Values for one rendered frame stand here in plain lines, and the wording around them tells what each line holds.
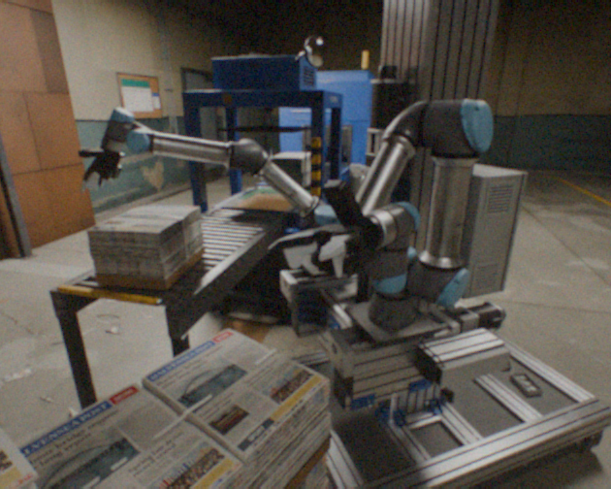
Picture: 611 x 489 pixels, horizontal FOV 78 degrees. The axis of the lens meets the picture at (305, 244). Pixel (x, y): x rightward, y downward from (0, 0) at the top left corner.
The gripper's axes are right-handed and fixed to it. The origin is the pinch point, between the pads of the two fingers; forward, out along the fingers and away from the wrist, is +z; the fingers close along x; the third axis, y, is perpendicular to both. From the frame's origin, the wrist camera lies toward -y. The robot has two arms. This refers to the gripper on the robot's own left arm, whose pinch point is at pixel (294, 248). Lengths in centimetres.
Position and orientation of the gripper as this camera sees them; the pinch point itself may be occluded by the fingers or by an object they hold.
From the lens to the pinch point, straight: 59.3
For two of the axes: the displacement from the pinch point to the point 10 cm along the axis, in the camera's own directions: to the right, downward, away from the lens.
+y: 1.0, 9.6, 2.5
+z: -6.8, 2.5, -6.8
